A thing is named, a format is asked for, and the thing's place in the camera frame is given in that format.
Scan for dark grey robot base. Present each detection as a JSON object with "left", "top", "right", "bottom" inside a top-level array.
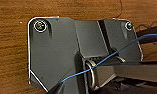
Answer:
[{"left": 26, "top": 16, "right": 145, "bottom": 94}]

